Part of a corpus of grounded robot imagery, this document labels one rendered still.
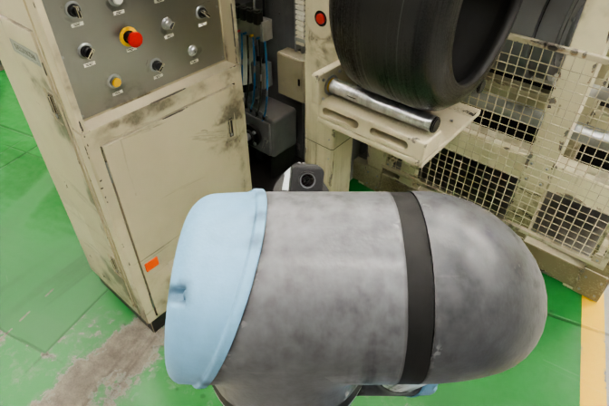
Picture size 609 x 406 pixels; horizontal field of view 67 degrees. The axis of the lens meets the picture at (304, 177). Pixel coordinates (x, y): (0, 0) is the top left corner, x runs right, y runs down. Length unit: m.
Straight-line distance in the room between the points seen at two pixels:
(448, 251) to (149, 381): 1.62
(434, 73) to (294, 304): 0.89
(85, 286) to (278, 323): 1.93
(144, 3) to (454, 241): 1.18
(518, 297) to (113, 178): 1.22
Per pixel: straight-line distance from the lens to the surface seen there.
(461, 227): 0.27
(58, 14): 1.25
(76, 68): 1.29
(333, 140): 1.58
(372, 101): 1.30
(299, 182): 0.63
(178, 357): 0.27
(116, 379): 1.86
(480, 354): 0.28
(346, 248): 0.25
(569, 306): 2.17
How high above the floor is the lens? 1.54
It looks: 39 degrees down
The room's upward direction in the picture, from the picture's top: straight up
